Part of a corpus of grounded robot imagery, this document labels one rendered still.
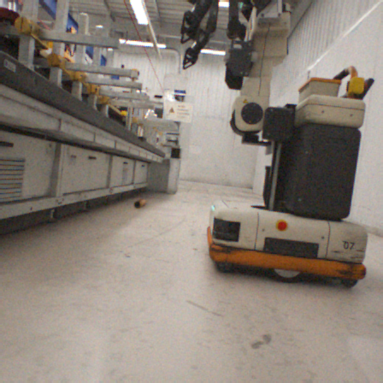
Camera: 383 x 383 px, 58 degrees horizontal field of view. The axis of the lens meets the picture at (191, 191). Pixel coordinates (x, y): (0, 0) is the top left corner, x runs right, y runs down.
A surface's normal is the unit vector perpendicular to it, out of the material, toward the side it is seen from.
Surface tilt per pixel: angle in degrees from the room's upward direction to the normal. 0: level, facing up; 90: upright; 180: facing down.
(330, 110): 90
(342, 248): 90
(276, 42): 90
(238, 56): 90
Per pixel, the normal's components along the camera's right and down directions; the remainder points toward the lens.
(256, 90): -0.02, 0.05
